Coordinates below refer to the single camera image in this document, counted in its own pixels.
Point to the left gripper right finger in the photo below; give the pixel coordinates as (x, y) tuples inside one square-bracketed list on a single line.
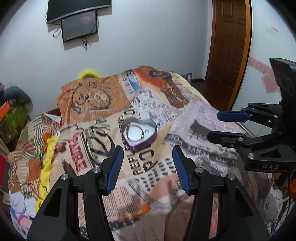
[(222, 209)]

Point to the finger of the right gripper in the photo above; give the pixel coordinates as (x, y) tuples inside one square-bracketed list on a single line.
[(233, 140), (233, 116)]

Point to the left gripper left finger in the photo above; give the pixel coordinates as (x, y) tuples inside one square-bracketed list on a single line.
[(58, 219)]

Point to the yellow cloth strip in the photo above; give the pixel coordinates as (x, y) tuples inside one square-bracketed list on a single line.
[(46, 172)]

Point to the heart-shaped purple tin box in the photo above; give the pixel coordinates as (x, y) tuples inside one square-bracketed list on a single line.
[(138, 134)]

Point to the white sliding wardrobe door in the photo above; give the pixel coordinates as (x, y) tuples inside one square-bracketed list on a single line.
[(271, 38)]

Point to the pink plush slipper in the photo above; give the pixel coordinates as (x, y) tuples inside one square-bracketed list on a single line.
[(25, 223)]

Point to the newspaper print bed quilt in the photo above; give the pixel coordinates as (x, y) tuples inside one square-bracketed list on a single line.
[(146, 111)]

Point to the brown wooden door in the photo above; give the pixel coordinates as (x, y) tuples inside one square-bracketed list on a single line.
[(229, 50)]

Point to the green patterned bag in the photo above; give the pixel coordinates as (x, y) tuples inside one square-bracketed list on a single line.
[(13, 121)]

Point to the yellow headboard cushion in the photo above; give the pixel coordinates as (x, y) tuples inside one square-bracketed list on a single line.
[(88, 73)]

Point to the orange box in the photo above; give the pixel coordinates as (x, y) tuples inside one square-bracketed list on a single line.
[(5, 108)]

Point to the small black wall monitor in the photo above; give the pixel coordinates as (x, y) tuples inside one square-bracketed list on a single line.
[(79, 25)]

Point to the black wall television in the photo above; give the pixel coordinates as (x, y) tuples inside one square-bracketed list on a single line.
[(59, 9)]

